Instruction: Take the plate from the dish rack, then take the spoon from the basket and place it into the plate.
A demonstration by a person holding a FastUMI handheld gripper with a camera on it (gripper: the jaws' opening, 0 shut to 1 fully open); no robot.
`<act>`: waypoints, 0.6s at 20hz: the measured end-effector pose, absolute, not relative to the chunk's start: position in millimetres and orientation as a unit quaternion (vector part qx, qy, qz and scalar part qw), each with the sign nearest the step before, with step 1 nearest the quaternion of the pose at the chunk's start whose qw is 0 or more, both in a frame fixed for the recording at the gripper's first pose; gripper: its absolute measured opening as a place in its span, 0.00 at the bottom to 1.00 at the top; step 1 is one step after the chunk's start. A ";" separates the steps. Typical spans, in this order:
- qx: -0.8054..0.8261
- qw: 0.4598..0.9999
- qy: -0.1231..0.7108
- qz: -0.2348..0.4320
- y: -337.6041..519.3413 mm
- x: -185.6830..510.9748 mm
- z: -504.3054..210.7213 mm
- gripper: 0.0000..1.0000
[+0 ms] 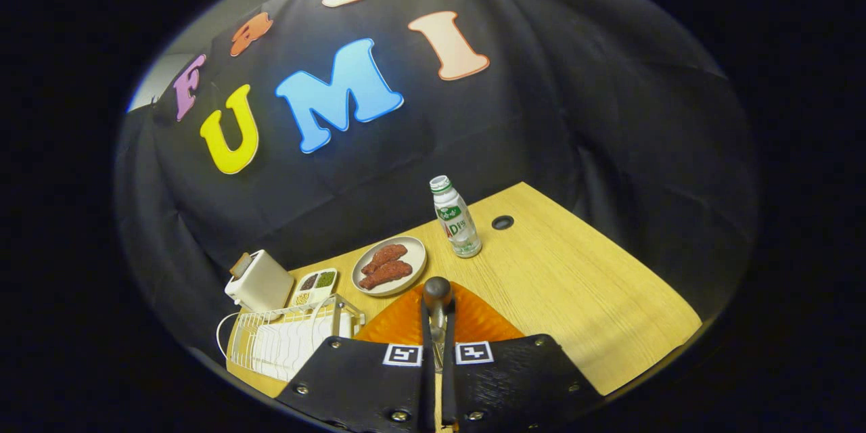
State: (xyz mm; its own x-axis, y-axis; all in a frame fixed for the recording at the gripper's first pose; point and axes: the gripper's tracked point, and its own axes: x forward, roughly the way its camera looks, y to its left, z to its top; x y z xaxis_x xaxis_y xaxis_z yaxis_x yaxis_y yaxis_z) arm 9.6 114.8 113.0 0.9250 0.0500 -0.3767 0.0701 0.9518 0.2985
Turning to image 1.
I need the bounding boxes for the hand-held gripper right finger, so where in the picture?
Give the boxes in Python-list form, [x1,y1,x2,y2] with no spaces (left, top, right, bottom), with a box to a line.
[440,282,604,433]

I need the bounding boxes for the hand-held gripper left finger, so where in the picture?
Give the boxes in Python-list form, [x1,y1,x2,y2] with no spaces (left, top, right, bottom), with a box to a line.
[275,282,437,433]

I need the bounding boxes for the spoon with brown handle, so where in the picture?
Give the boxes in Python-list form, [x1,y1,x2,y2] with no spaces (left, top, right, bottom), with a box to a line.
[423,277,453,374]

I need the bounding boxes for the white wire dish rack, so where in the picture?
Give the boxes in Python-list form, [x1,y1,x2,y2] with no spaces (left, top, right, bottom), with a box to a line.
[216,294,366,382]

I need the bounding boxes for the beige plate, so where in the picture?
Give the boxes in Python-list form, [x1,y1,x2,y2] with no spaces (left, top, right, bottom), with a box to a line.
[351,235,428,298]

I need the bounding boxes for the red meat piece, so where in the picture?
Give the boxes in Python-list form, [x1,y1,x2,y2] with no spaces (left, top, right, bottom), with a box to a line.
[359,260,413,290]
[361,244,409,276]

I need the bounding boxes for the white compartment tray with beans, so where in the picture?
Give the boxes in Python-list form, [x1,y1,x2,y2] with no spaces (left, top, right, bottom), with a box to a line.
[289,269,338,309]

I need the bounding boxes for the white drink bottle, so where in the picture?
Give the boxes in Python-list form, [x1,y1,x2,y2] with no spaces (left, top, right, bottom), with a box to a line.
[430,175,483,258]

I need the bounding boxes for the white toaster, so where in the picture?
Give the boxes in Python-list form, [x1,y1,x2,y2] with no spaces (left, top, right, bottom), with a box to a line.
[225,250,296,313]

